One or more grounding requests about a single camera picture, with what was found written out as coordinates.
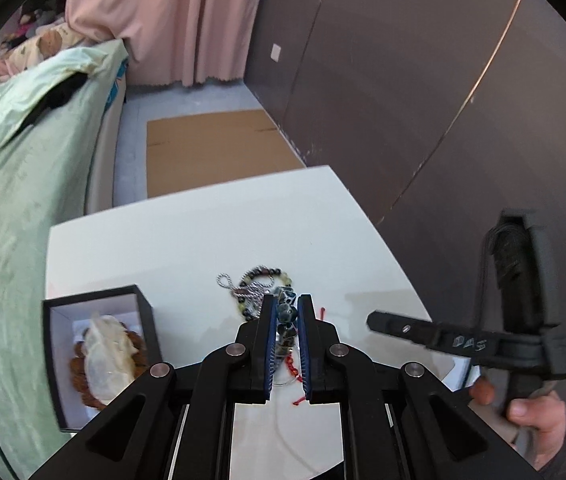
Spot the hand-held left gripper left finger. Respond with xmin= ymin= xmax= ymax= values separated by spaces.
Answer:
xmin=28 ymin=294 xmax=279 ymax=480

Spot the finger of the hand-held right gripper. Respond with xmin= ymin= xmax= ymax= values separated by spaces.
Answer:
xmin=367 ymin=310 xmax=446 ymax=353

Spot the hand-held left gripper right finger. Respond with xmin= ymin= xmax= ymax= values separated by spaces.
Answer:
xmin=299 ymin=294 xmax=544 ymax=480

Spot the red cord bracelet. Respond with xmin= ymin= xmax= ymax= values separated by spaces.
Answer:
xmin=283 ymin=307 xmax=328 ymax=407

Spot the green and dark bead bracelet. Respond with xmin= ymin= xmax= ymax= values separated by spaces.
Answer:
xmin=239 ymin=266 xmax=295 ymax=322

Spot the silver chain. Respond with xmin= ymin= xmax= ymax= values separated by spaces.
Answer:
xmin=216 ymin=272 xmax=265 ymax=307

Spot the black jewelry box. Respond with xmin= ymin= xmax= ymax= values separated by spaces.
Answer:
xmin=42 ymin=285 xmax=165 ymax=433

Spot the person's right forearm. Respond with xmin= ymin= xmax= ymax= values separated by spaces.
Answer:
xmin=533 ymin=435 xmax=566 ymax=476

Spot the person's right hand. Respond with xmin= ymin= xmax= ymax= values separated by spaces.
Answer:
xmin=468 ymin=377 xmax=566 ymax=471

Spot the white paper sheet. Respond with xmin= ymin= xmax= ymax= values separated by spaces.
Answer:
xmin=444 ymin=357 xmax=480 ymax=392

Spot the flat cardboard sheet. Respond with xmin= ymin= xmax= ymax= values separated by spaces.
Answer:
xmin=146 ymin=109 xmax=308 ymax=199

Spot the white bed mattress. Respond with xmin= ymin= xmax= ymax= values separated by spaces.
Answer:
xmin=84 ymin=47 xmax=130 ymax=214

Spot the green bed blanket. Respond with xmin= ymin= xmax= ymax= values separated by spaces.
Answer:
xmin=0 ymin=72 xmax=124 ymax=477

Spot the black cloth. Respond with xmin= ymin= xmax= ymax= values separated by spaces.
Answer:
xmin=15 ymin=71 xmax=88 ymax=134

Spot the pink curtain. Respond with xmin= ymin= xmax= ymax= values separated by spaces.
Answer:
xmin=65 ymin=0 xmax=275 ymax=89

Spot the pale green duvet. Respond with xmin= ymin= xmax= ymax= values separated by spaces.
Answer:
xmin=0 ymin=40 xmax=130 ymax=201

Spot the printed pillow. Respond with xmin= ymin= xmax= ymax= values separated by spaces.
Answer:
xmin=5 ymin=27 xmax=90 ymax=77

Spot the pile of plush toys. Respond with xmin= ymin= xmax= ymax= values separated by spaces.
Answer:
xmin=5 ymin=0 xmax=72 ymax=46

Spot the brown wooden bead bracelet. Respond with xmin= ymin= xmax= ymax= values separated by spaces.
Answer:
xmin=68 ymin=327 xmax=146 ymax=408

